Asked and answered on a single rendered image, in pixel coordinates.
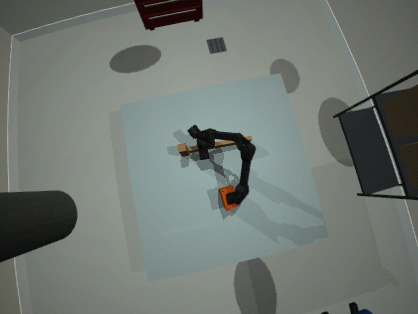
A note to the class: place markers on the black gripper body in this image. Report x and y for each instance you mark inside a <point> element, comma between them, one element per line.
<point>204,154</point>

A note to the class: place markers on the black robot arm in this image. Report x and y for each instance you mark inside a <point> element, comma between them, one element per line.
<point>206,138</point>

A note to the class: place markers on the brown wooden post with slot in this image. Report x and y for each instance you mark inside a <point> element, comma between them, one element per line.
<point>182,149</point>

